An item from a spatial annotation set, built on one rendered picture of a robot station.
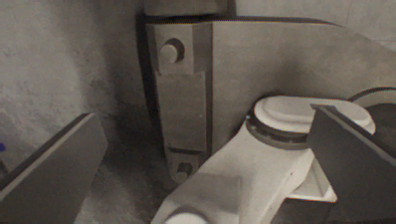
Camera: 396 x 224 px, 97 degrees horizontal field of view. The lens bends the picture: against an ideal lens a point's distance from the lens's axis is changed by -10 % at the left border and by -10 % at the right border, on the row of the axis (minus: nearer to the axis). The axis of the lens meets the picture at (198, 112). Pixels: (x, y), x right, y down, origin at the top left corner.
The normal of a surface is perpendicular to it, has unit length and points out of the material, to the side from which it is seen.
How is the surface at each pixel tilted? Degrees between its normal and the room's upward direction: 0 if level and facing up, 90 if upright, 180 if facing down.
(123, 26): 0
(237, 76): 0
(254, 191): 90
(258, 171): 90
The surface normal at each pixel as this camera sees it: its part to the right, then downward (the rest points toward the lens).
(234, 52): -0.20, 0.51
